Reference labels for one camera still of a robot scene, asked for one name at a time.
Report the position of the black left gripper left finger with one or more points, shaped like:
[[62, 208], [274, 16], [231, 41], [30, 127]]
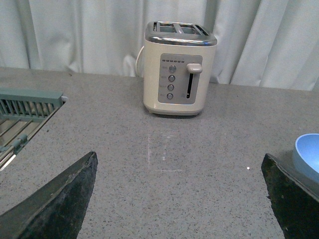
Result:
[[56, 210]]

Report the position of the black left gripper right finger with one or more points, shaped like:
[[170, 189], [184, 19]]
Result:
[[294, 198]]

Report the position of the light blue bowl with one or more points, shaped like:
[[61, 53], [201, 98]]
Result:
[[306, 155]]

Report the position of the green dish drying rack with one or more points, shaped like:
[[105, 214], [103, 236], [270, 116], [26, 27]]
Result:
[[23, 112]]

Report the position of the grey-white curtain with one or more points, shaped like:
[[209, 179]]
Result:
[[263, 43]]

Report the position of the cream toaster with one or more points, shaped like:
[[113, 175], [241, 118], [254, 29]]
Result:
[[178, 59]]

